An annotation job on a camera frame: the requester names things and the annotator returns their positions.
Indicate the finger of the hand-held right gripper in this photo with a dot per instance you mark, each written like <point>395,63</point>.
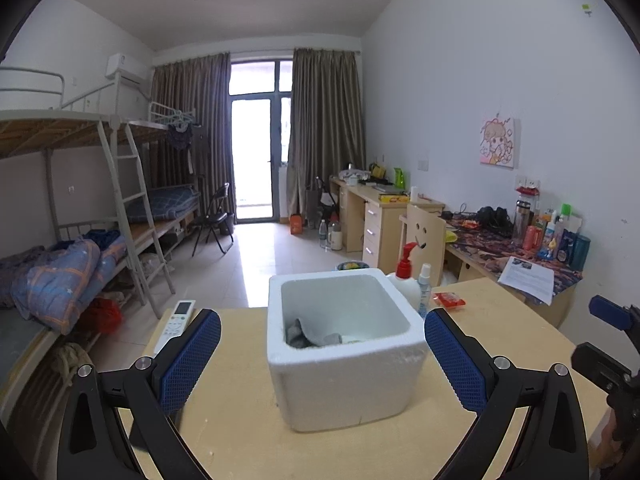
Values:
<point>607,310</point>
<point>595,360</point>

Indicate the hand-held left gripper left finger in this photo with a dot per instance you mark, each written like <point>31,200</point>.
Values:
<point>192,360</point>

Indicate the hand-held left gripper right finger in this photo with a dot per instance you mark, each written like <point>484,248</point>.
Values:
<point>452,360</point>

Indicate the grey sock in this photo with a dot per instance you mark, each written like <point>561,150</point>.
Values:
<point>300,335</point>

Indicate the white foam box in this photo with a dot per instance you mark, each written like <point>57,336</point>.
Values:
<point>345,390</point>

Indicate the white remote control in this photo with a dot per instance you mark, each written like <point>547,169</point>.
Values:
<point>175,325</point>

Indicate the red snack packet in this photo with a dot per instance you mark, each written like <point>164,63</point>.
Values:
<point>449,300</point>

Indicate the blue spray bottle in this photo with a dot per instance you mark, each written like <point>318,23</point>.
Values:
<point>425,290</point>

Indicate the white lotion pump bottle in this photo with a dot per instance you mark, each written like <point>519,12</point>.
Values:
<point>407,290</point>

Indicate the printed paper sheet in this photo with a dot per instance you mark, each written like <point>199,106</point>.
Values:
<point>527,280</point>

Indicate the cluster of toiletry bottles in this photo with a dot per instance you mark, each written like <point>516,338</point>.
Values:
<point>555,240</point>

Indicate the red cloth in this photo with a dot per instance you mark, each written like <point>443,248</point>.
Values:
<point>102,315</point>

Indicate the wooden desk with printed mat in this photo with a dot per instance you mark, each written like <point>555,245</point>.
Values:
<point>480,255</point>

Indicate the beige cloth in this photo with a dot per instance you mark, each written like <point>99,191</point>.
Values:
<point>70,360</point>

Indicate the wooden chair with face cutout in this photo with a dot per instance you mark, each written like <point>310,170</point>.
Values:
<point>425,240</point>

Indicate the grey trash bin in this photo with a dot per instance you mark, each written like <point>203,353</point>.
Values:
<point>352,265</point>

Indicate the black folding chair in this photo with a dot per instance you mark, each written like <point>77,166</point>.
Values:
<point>215,217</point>

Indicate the black headphones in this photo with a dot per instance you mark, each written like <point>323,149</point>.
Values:
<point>492,217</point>

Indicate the wooden desk with drawers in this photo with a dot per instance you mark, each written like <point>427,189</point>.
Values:
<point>375,230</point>

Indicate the blue checked quilt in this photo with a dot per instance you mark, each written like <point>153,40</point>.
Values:
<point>60,280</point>

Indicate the blue checked mattress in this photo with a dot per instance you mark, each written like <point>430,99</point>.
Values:
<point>165,202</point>

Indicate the white plastic jug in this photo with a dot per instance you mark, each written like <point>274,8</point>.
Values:
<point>336,237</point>

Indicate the white bunk bed ladder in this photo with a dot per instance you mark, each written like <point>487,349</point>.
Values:
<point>135,200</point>

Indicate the orange bag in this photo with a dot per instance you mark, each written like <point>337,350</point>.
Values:
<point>296,224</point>

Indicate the clear water bottle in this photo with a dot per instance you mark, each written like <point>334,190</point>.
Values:
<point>324,234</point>

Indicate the green bag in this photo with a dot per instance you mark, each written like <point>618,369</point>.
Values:
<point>398,177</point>

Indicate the dark purple quilt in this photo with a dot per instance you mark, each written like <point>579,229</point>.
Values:
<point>20,272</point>

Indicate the yellow desk item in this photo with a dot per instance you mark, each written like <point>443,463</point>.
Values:
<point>376,170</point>

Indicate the glass balcony door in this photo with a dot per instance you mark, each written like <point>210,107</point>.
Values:
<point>252,160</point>

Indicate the hanging dark clothes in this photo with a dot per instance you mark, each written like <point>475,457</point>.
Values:
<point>180,136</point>

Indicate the brown curtain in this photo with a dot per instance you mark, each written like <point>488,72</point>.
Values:
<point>200,125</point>
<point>327,125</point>

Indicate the metal bunk bed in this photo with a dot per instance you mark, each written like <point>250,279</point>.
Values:
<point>50,132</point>
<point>165,115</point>

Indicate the white air conditioner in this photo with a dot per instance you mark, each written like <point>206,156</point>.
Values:
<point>125,67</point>

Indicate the cartoon wall poster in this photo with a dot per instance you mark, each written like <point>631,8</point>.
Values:
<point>499,142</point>

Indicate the green wall hook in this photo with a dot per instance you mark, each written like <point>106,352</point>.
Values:
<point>588,8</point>

